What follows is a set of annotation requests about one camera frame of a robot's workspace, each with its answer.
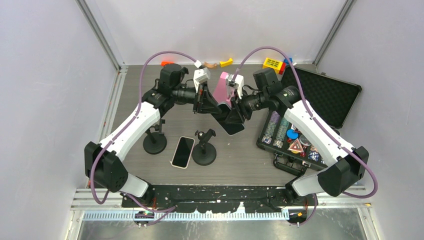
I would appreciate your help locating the black foam-lined case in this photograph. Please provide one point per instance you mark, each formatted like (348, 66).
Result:
(331, 100)

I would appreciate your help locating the blue-green poker chip stack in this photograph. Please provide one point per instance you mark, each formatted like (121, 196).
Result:
(282, 129)

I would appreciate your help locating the blue round game chip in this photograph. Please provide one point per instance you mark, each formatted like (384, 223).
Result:
(291, 134)

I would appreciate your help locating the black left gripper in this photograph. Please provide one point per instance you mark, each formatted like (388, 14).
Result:
(204, 101)

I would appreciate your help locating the yellow arch block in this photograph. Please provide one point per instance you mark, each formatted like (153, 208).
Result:
(226, 63)

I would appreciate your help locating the purple poker chip stack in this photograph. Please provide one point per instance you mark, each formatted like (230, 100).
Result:
(272, 124)

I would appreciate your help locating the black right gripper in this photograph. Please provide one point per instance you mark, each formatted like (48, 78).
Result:
(235, 115)

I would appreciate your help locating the black phone stand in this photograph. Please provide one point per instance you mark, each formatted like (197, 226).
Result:
(155, 141)
(204, 153)

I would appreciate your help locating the blue toy brick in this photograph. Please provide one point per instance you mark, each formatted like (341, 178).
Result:
(288, 61)

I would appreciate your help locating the red toy brick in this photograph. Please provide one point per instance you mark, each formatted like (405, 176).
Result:
(282, 68)

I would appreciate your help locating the smartphone with clear case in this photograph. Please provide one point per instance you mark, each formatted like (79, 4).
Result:
(230, 128)

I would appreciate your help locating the tan arch block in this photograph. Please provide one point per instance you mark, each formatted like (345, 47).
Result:
(210, 65)

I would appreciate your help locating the pink wedge stand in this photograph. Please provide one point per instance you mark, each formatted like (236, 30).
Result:
(222, 92)

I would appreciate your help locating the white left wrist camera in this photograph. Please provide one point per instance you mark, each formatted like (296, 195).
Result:
(200, 76)

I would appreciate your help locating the orange wooden block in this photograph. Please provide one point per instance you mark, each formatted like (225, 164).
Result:
(164, 63)

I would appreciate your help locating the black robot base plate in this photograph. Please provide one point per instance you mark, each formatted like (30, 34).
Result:
(218, 199)

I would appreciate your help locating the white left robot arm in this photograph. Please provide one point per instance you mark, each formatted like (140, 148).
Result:
(104, 160)

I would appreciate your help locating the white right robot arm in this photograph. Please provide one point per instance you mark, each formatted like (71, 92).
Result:
(345, 163)

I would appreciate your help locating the yellow toy brick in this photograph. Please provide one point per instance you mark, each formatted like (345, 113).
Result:
(272, 64)

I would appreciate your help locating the smartphone with cream case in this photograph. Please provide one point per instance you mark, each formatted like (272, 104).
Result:
(183, 152)

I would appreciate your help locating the red triangle game piece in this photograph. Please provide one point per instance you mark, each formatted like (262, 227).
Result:
(295, 146)

